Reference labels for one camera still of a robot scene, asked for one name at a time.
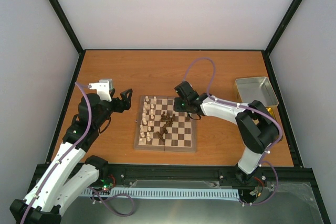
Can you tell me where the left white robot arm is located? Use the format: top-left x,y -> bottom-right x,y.
10,84 -> 133,223

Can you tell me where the dark chess piece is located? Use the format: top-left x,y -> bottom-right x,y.
185,114 -> 191,122

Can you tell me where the pile of dark chess pieces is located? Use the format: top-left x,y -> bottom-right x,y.
154,111 -> 176,143

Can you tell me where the gold tin box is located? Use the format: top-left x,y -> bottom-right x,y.
265,106 -> 284,143

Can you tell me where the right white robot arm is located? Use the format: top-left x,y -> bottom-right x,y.
174,81 -> 282,184

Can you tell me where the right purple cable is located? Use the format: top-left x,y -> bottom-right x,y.
182,58 -> 284,207

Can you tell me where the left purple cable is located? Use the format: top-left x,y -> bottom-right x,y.
19,81 -> 92,224

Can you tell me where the silver tin lid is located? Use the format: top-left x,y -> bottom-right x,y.
233,77 -> 279,108

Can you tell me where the purple cable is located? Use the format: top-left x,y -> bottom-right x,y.
182,58 -> 284,207
19,81 -> 92,224

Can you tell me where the light blue cable duct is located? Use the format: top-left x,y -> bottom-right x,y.
80,187 -> 241,200

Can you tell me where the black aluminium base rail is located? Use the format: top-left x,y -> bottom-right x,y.
28,164 -> 317,191

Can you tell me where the wooden folding chess board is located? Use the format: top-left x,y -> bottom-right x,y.
134,96 -> 197,152

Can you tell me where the row of white chess pieces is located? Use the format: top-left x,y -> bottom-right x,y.
138,95 -> 158,145

